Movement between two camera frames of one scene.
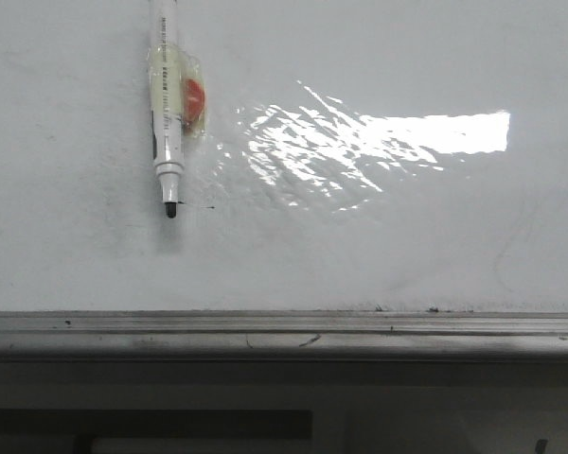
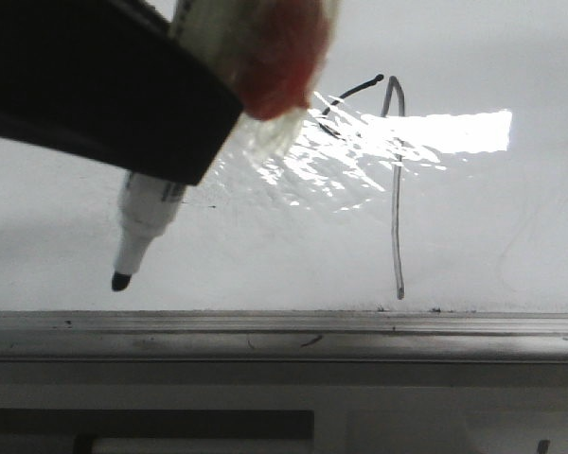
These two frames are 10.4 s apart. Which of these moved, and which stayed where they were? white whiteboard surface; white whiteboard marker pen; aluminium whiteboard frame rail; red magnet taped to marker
Moved: red magnet taped to marker; white whiteboard marker pen
Stayed: aluminium whiteboard frame rail; white whiteboard surface
